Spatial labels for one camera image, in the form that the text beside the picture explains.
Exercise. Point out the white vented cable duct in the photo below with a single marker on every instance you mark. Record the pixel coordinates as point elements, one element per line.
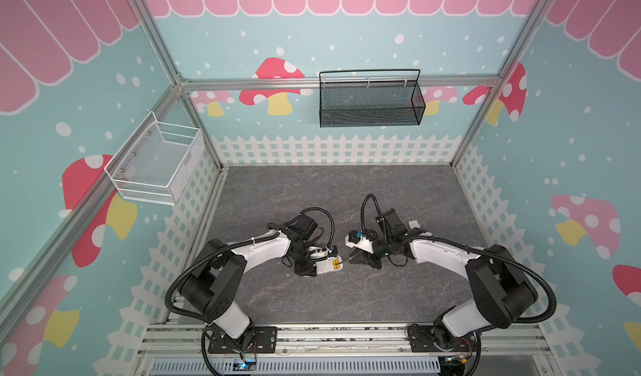
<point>330,366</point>

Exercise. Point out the aluminium mounting rail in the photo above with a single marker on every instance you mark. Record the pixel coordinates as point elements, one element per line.
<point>344,340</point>

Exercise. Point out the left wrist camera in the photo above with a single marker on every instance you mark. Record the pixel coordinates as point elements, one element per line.
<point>317,254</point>

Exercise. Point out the black wire mesh basket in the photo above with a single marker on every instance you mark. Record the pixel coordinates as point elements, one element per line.
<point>370,98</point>

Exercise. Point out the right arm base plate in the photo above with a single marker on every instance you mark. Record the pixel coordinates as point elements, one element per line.
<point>437,339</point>

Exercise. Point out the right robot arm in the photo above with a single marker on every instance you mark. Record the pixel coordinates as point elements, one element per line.
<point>501,291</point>

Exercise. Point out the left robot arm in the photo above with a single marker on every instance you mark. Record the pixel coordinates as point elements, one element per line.
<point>206,290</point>

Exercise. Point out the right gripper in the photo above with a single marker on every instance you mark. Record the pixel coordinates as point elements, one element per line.
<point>374,258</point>

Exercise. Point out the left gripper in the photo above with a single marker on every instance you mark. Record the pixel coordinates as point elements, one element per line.
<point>305,270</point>

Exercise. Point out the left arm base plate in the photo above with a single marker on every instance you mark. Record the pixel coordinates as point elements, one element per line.
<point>255,340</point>

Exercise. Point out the white wire mesh basket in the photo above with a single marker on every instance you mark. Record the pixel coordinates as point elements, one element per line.
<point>156,162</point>

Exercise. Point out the white remote control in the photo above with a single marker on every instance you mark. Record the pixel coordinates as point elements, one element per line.
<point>325,266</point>

